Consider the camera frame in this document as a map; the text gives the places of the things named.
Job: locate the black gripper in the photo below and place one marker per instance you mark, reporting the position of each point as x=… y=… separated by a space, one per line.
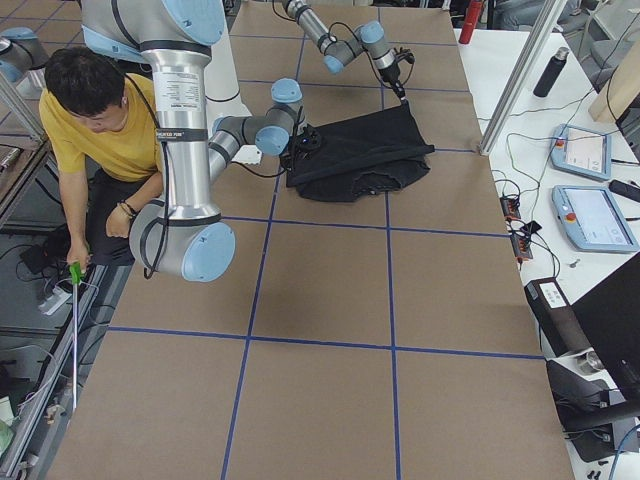
x=297 y=151
x=391 y=78

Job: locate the black printed t-shirt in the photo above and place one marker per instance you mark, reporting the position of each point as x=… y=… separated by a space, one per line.
x=365 y=155

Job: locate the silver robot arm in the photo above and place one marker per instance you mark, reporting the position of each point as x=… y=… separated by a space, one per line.
x=340 y=45
x=184 y=43

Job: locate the red bottle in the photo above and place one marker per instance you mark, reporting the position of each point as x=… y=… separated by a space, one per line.
x=472 y=16

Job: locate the black water bottle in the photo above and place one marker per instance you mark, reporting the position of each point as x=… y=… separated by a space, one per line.
x=551 y=72

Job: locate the orange terminal board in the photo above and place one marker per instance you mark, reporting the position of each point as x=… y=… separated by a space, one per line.
x=520 y=239

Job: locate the far teach pendant tablet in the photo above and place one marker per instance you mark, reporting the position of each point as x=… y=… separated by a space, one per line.
x=582 y=152

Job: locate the teach pendant tablet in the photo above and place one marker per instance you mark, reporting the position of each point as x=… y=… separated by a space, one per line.
x=592 y=220
x=582 y=152

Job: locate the blue tape grid lines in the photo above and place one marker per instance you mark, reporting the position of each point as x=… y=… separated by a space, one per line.
x=320 y=340

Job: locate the person in yellow shirt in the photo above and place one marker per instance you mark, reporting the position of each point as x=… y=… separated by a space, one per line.
x=99 y=122

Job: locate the brown paper table cover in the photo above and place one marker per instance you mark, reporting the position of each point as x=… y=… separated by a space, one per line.
x=310 y=300

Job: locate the near teach pendant tablet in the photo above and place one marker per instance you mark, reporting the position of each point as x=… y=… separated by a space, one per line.
x=592 y=220

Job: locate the white power strip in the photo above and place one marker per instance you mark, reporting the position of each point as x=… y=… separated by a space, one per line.
x=54 y=301

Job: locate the black box with label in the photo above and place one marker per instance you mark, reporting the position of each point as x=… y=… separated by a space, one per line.
x=555 y=316

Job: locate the black monitor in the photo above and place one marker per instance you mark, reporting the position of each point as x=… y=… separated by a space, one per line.
x=609 y=317

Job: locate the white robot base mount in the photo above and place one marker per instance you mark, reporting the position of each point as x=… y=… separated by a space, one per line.
x=221 y=90

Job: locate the aluminium frame post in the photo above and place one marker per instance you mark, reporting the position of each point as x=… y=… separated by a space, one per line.
x=536 y=40

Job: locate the green handled grabber stick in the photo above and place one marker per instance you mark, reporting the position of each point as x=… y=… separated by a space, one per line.
x=76 y=277

